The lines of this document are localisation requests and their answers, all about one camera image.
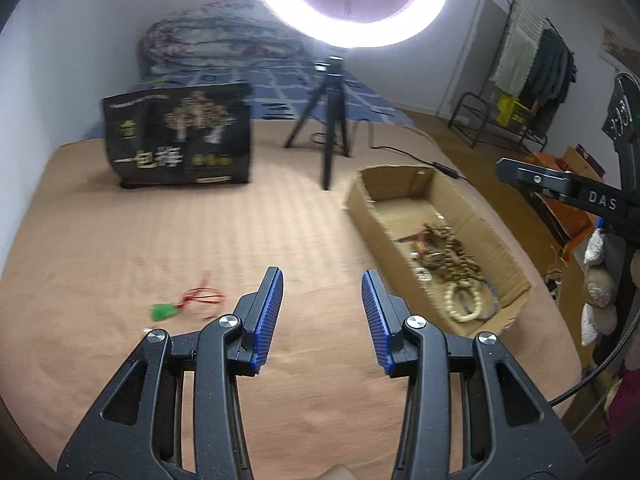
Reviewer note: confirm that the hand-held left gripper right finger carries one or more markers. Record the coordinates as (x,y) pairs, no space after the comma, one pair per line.
(376,320)

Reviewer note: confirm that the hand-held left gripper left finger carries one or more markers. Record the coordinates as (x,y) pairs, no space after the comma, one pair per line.
(267,320)

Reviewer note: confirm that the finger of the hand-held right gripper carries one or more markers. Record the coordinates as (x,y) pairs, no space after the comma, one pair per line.
(550,185)

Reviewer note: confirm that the cardboard box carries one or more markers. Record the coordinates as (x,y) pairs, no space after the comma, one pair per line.
(370,210)

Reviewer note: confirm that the metal bangle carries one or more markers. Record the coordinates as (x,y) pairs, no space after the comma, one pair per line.
(495,297)

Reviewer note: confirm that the person's right hand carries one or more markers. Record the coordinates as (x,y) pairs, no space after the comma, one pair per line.
(600,285)

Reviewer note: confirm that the brown wooden board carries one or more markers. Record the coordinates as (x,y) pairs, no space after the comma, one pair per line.
(582,160)

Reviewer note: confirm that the dark grey hanging garment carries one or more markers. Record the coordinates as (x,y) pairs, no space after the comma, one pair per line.
(565,90)

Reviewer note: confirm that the black clothes rack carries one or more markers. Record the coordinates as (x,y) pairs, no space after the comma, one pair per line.
(465,110)

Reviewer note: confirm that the dark green hanging jacket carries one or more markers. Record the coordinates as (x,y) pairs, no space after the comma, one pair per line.
(547,65)

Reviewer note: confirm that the striped white towel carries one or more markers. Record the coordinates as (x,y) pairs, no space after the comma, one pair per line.
(517,45)

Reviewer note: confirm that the black printed bag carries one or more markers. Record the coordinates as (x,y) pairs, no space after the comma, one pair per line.
(175,135)

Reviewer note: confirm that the black tripod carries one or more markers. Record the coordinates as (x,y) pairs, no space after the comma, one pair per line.
(331,110)

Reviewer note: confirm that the blue patterned bed sheet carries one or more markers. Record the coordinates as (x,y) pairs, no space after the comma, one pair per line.
(280,90)

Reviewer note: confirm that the folded floral quilt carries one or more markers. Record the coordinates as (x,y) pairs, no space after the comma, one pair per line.
(210,40)

